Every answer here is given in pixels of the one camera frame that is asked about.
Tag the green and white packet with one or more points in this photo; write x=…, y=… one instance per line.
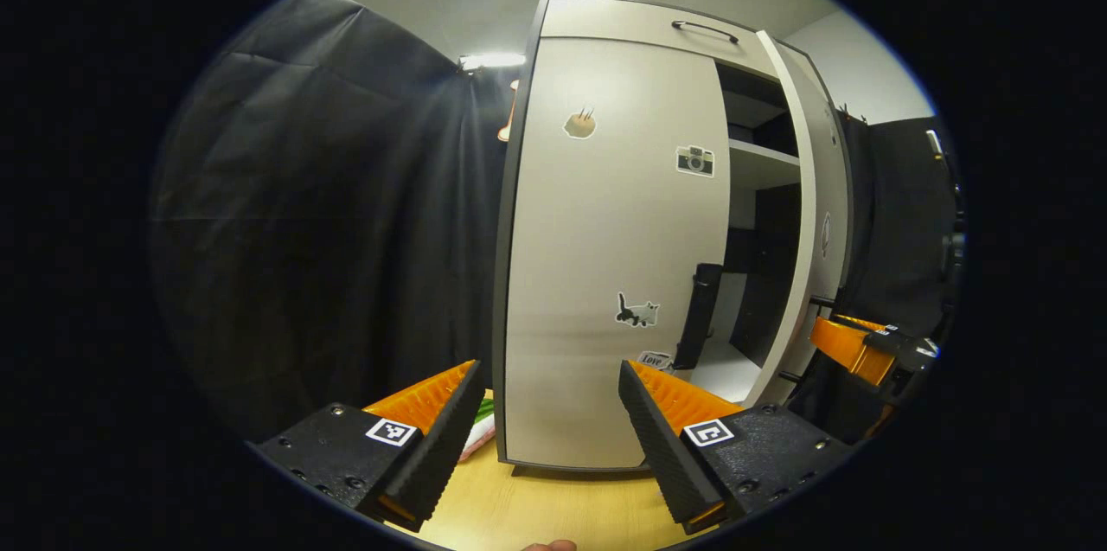
x=480, y=440

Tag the bright ceiling lamp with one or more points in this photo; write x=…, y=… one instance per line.
x=491, y=60

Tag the white cabinet shelf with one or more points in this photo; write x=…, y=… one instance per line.
x=726, y=374
x=761, y=162

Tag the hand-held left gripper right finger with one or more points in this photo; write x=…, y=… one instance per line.
x=662, y=447

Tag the white cabinet top panel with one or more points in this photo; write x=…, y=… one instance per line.
x=623, y=19

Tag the white double-door shoe cabinet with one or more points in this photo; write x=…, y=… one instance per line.
x=744, y=374

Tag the black backdrop cloth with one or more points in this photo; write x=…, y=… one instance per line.
x=899, y=214
x=329, y=214

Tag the white shoe cabinet door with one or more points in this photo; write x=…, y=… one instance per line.
x=605, y=231
x=800, y=188

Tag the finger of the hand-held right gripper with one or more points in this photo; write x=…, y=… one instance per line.
x=865, y=323
x=852, y=352

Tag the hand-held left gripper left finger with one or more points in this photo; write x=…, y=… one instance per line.
x=445, y=438

